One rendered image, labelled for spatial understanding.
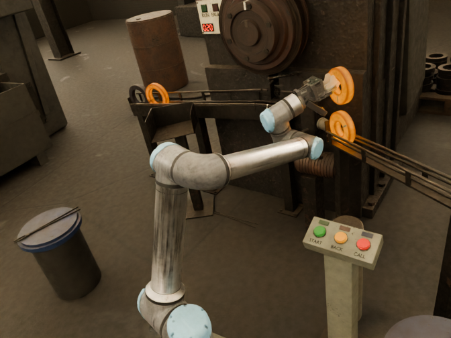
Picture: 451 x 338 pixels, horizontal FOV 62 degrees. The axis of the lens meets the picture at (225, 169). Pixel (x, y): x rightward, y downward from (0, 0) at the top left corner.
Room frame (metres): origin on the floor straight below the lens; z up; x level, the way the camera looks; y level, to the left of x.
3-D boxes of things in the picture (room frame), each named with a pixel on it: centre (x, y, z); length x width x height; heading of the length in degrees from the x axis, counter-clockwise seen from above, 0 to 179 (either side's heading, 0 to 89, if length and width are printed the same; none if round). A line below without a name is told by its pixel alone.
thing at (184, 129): (2.09, 0.25, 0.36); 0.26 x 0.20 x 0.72; 83
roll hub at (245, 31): (1.86, -0.25, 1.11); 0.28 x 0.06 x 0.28; 48
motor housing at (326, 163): (1.61, -0.47, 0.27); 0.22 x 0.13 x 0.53; 48
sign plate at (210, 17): (2.24, -0.13, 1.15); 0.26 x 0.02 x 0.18; 48
